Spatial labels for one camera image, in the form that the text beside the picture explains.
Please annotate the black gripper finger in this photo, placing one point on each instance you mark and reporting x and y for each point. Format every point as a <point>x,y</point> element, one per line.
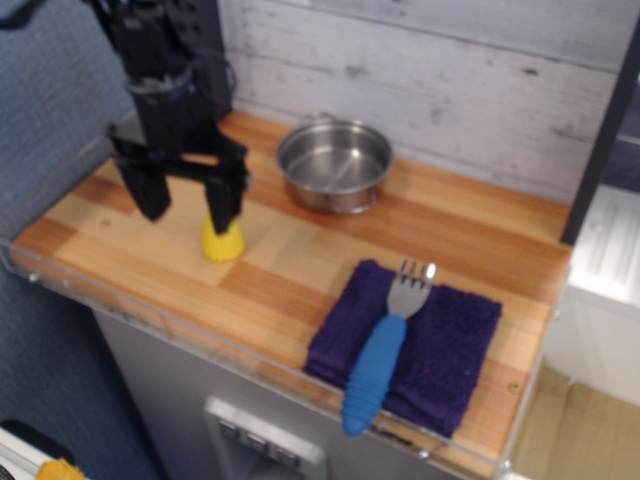
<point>148,187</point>
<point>224,197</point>

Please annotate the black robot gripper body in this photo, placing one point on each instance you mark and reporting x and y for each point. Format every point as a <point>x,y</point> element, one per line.
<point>174,132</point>

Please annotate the yellow corn-shaped shaker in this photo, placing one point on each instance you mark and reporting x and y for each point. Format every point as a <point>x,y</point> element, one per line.
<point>222,247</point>

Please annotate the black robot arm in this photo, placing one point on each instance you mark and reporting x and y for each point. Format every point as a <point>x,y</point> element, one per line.
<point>176,73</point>

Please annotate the stainless steel pot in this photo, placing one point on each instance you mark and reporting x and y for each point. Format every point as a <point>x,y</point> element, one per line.
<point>333,165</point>

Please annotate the clear acrylic edge guard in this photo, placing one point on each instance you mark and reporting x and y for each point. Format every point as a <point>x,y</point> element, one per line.
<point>258,313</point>

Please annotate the grey toy fridge cabinet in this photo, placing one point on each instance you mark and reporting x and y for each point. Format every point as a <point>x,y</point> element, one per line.
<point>170,378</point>

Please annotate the silver dispenser button panel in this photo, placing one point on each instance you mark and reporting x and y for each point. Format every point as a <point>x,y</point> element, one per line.
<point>247,446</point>

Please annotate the purple folded towel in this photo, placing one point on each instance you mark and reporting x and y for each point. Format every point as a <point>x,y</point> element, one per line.
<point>440,361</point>

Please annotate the yellow object bottom left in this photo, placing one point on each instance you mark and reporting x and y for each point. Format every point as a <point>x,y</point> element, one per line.
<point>59,469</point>

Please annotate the white ridged appliance right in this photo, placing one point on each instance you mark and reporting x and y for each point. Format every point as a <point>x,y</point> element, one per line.
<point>594,336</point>

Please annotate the dark left upright post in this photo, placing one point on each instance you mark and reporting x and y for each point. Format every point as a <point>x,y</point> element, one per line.
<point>220,73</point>

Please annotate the dark upright post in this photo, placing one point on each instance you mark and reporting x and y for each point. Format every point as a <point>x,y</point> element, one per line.
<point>220,73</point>
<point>611,123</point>

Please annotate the blue-handled metal fork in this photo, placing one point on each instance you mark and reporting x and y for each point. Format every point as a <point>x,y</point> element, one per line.
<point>370,378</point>

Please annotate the dark right upright post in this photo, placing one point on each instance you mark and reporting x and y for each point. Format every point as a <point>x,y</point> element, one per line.
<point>611,123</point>

